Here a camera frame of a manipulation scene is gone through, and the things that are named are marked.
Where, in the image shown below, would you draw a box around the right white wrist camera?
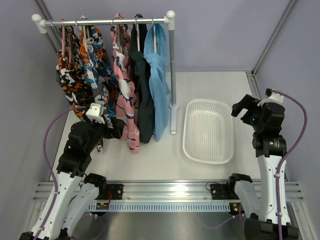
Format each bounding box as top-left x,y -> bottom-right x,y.
257,88 -> 284,107

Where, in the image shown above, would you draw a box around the cream hanger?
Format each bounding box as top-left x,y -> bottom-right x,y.
152,20 -> 157,54
135,17 -> 141,52

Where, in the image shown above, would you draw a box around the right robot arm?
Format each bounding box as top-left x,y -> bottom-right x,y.
226,94 -> 299,240

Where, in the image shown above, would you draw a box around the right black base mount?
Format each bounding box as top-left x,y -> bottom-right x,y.
209,183 -> 237,200

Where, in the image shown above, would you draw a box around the light blue shorts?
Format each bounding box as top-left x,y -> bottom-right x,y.
143,23 -> 171,142

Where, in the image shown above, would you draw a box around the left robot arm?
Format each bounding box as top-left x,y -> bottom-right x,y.
20,121 -> 123,240

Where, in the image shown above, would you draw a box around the black orange camouflage shorts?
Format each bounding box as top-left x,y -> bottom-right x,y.
56,27 -> 93,121

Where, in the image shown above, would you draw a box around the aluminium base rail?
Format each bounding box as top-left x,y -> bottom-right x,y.
32,181 -> 304,203

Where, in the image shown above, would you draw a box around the white plastic hanger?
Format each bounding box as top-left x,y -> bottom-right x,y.
76,25 -> 94,53

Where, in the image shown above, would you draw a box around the grey hanger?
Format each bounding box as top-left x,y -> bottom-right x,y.
110,23 -> 125,54

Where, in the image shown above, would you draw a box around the pink patterned shorts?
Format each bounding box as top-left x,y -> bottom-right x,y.
111,24 -> 140,154

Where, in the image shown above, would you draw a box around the white perforated plastic basket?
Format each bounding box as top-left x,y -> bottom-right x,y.
182,99 -> 234,165

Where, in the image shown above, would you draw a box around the dark navy shorts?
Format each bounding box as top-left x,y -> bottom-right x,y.
129,24 -> 155,144

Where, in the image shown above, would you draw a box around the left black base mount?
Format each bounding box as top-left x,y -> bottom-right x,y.
97,183 -> 124,200

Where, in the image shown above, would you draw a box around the slotted white cable duct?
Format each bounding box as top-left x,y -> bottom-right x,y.
86,202 -> 231,213

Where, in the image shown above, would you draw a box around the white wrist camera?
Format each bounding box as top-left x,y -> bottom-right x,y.
85,102 -> 105,124
257,88 -> 284,107

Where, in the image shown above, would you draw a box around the blue orange camouflage shorts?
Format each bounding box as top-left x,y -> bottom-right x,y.
80,26 -> 119,119

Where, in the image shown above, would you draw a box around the pink hanger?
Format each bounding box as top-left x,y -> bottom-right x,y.
60,26 -> 74,63

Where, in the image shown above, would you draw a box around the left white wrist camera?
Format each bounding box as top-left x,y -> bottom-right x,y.
85,102 -> 105,124

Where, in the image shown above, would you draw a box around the white metal clothes rack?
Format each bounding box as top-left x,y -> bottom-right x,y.
31,10 -> 179,135

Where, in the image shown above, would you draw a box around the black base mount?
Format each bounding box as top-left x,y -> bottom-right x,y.
97,183 -> 124,200
209,183 -> 237,200

